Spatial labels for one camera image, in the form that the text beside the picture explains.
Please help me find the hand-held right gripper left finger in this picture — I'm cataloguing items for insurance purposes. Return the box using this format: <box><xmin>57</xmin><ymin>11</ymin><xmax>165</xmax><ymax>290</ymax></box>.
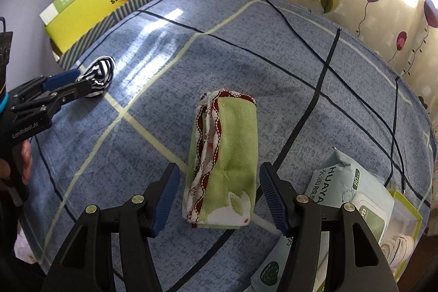
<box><xmin>41</xmin><ymin>162</ymin><xmax>181</xmax><ymax>292</ymax></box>

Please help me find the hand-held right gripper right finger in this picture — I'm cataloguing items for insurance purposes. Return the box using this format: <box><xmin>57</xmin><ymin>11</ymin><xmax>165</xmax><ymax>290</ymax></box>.
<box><xmin>259</xmin><ymin>162</ymin><xmax>399</xmax><ymax>292</ymax></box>

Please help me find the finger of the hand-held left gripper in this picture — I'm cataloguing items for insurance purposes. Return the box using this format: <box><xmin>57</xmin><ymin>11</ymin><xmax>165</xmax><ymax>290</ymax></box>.
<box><xmin>12</xmin><ymin>69</ymin><xmax>82</xmax><ymax>102</ymax></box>
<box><xmin>10</xmin><ymin>79</ymin><xmax>94</xmax><ymax>116</ymax></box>

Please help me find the black white striped sock ball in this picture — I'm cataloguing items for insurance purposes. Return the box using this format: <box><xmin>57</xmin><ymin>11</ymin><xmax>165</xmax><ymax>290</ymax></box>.
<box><xmin>76</xmin><ymin>56</ymin><xmax>116</xmax><ymax>98</ymax></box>

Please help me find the green towel red trim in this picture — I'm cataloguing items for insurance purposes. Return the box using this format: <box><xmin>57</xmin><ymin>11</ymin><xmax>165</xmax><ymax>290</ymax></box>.
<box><xmin>184</xmin><ymin>90</ymin><xmax>258</xmax><ymax>230</ymax></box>

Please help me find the yellow-green box with white inside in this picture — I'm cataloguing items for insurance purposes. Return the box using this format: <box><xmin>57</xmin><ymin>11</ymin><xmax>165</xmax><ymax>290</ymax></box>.
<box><xmin>377</xmin><ymin>189</ymin><xmax>424</xmax><ymax>283</ymax></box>

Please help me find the cream sock with stripes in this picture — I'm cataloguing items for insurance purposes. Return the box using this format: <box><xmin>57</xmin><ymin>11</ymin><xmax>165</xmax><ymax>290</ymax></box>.
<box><xmin>379</xmin><ymin>233</ymin><xmax>417</xmax><ymax>276</ymax></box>

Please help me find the person's left hand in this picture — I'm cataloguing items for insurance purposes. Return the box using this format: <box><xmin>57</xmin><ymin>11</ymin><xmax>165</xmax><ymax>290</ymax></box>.
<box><xmin>0</xmin><ymin>137</ymin><xmax>34</xmax><ymax>193</ymax></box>

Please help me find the pale blue wet wipes pack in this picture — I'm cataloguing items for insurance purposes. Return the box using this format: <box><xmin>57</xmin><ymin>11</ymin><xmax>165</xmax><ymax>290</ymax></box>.
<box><xmin>249</xmin><ymin>147</ymin><xmax>396</xmax><ymax>292</ymax></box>

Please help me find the yellow flat box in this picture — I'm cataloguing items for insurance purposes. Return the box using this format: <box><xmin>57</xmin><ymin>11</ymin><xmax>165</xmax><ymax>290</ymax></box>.
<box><xmin>44</xmin><ymin>0</ymin><xmax>146</xmax><ymax>55</ymax></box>

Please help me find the striped cardboard tray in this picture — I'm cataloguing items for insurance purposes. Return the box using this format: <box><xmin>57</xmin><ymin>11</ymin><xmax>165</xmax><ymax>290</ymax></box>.
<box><xmin>51</xmin><ymin>0</ymin><xmax>176</xmax><ymax>71</ymax></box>

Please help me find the blue plaid bed sheet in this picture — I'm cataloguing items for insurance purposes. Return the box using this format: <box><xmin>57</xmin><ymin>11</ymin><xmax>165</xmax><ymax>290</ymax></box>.
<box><xmin>32</xmin><ymin>0</ymin><xmax>432</xmax><ymax>292</ymax></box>

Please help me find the black cable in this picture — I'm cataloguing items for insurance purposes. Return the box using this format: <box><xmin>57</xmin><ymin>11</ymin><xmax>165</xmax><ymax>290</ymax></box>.
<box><xmin>251</xmin><ymin>0</ymin><xmax>408</xmax><ymax>188</ymax></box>

